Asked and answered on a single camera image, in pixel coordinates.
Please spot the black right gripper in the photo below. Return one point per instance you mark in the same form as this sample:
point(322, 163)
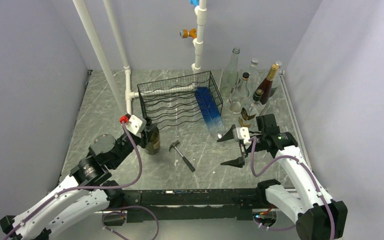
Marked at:
point(238, 162)

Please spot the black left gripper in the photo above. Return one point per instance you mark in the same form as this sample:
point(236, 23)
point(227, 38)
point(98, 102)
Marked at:
point(139, 138)

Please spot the dark bottle silver capsule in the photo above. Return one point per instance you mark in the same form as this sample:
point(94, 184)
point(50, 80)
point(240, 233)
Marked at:
point(151, 137)

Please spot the dark bottle black capsule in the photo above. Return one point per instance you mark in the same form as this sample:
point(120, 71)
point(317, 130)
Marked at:
point(251, 108)

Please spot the blue glass bottle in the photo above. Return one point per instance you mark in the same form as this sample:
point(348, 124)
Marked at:
point(210, 112)

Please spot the clear bottle black cap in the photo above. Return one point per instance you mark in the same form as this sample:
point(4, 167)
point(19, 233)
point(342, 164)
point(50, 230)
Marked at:
point(238, 94)

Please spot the dark bottle gold foil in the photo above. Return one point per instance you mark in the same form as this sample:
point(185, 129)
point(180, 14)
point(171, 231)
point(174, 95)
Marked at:
point(265, 87)

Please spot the clear bottle black gold label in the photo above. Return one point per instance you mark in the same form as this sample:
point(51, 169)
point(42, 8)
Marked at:
point(229, 75)

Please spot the clear round glass bottle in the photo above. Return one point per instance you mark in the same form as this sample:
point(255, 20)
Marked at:
point(254, 77)

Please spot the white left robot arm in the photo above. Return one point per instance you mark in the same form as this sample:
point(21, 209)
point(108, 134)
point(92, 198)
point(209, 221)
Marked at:
point(85, 190)

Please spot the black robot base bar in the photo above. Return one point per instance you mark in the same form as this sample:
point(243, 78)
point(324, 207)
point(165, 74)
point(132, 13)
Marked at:
point(190, 204)

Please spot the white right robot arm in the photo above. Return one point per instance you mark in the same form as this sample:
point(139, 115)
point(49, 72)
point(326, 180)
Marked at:
point(301, 185)

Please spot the white pipe with tee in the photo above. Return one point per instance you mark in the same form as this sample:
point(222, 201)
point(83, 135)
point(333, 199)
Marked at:
point(113, 21)

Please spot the orange valve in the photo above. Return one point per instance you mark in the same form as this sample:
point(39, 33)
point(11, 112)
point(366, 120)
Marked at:
point(192, 33)

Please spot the white pipe with valves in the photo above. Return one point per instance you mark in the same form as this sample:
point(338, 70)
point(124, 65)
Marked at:
point(201, 16)

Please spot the slanted white pipe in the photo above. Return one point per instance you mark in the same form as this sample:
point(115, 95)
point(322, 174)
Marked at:
point(90, 30)

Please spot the blue valve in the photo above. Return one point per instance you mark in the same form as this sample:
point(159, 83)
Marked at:
point(195, 3)

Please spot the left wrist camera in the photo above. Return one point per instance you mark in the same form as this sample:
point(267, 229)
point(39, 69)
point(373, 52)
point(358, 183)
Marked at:
point(134, 124)

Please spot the black handled tool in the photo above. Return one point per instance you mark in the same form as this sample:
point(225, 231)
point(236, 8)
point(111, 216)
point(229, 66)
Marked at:
point(174, 146)

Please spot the aluminium frame rail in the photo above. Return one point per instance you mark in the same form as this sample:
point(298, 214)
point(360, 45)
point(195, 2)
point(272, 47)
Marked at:
point(315, 213)

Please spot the black wire wine rack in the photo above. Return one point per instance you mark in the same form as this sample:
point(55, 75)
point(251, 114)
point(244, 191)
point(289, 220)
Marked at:
point(171, 102)

